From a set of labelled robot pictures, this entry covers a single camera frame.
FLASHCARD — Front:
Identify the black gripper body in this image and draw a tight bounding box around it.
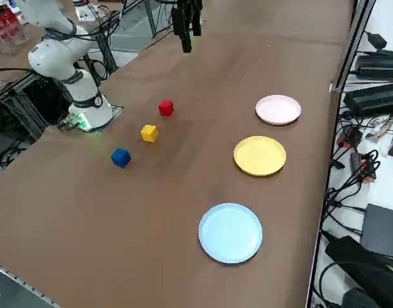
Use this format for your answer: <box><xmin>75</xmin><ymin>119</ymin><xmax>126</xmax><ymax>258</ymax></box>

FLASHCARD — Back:
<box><xmin>173</xmin><ymin>0</ymin><xmax>194</xmax><ymax>20</ymax></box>

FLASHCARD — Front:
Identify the red cube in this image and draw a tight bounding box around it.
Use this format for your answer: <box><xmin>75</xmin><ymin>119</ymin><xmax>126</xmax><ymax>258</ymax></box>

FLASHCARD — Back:
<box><xmin>158</xmin><ymin>99</ymin><xmax>175</xmax><ymax>117</ymax></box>

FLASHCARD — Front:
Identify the yellow cube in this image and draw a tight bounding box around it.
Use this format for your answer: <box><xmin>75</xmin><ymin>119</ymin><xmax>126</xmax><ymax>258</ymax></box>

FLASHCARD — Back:
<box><xmin>140</xmin><ymin>124</ymin><xmax>159</xmax><ymax>143</ymax></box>

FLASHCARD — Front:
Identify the blue cube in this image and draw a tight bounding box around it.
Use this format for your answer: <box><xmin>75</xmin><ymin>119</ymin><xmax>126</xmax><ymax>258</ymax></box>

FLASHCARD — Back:
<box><xmin>110</xmin><ymin>148</ymin><xmax>132</xmax><ymax>169</ymax></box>

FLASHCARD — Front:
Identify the white plate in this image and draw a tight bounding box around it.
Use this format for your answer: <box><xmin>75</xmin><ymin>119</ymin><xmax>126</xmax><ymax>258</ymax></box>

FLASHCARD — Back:
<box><xmin>255</xmin><ymin>94</ymin><xmax>302</xmax><ymax>126</ymax></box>

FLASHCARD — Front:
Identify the yellow plate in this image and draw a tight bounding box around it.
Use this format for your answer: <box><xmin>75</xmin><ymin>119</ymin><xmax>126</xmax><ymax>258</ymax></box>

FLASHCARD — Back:
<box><xmin>233</xmin><ymin>135</ymin><xmax>287</xmax><ymax>178</ymax></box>

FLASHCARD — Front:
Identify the light blue plate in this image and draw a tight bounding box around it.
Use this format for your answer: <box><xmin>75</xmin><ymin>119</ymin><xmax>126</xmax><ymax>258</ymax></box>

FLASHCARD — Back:
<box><xmin>198</xmin><ymin>203</ymin><xmax>263</xmax><ymax>264</ymax></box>

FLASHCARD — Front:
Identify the clear rack with red items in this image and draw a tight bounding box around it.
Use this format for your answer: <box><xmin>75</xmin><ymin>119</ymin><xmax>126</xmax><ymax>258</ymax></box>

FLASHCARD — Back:
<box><xmin>0</xmin><ymin>6</ymin><xmax>32</xmax><ymax>57</ymax></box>

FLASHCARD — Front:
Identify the small black power adapter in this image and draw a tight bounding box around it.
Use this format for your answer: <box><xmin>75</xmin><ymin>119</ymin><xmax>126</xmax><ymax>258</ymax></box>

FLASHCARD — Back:
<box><xmin>364</xmin><ymin>30</ymin><xmax>389</xmax><ymax>49</ymax></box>

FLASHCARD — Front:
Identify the black power brick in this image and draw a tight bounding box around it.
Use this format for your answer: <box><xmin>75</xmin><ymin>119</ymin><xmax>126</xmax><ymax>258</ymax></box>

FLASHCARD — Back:
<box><xmin>343</xmin><ymin>81</ymin><xmax>393</xmax><ymax>117</ymax></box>
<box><xmin>355</xmin><ymin>49</ymin><xmax>393</xmax><ymax>81</ymax></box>

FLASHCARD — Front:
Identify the red and black device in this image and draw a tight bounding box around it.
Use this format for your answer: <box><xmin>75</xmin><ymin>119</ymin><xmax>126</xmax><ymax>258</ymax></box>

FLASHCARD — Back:
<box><xmin>339</xmin><ymin>124</ymin><xmax>364</xmax><ymax>149</ymax></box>

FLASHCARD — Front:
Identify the black and orange device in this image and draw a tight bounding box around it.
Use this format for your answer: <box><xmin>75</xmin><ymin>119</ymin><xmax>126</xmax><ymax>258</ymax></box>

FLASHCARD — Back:
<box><xmin>349</xmin><ymin>150</ymin><xmax>381</xmax><ymax>183</ymax></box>

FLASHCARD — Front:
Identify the dark grey flat box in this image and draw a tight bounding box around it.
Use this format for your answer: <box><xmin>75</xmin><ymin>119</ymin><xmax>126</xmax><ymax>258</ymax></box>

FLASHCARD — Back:
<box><xmin>361</xmin><ymin>203</ymin><xmax>393</xmax><ymax>259</ymax></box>

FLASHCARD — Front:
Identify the black tripod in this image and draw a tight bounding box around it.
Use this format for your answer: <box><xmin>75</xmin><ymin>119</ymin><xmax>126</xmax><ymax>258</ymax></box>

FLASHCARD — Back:
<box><xmin>324</xmin><ymin>235</ymin><xmax>393</xmax><ymax>308</ymax></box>

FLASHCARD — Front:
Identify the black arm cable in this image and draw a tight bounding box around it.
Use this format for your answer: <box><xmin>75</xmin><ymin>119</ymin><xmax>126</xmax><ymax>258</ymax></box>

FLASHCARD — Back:
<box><xmin>44</xmin><ymin>0</ymin><xmax>126</xmax><ymax>44</ymax></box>

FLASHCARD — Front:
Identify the aluminium camera post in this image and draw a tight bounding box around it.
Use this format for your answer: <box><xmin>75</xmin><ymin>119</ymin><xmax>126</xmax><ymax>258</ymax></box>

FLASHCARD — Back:
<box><xmin>330</xmin><ymin>0</ymin><xmax>376</xmax><ymax>92</ymax></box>

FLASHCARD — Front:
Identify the black support frame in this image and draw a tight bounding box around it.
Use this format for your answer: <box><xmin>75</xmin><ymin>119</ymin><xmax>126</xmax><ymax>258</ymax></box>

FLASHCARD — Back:
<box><xmin>0</xmin><ymin>69</ymin><xmax>74</xmax><ymax>144</ymax></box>

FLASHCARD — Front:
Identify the black cable with bare end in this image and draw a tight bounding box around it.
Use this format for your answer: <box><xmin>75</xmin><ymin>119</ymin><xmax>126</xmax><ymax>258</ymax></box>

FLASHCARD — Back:
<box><xmin>0</xmin><ymin>66</ymin><xmax>34</xmax><ymax>75</ymax></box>

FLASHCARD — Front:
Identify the multicolour wire bundle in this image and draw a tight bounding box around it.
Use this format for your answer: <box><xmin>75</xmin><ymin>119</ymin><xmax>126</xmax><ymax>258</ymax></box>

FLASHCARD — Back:
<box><xmin>364</xmin><ymin>110</ymin><xmax>393</xmax><ymax>142</ymax></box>

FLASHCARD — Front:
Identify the silver table edge rail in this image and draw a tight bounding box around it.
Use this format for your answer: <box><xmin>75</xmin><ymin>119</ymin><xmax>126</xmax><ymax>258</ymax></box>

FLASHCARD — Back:
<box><xmin>0</xmin><ymin>260</ymin><xmax>61</xmax><ymax>308</ymax></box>

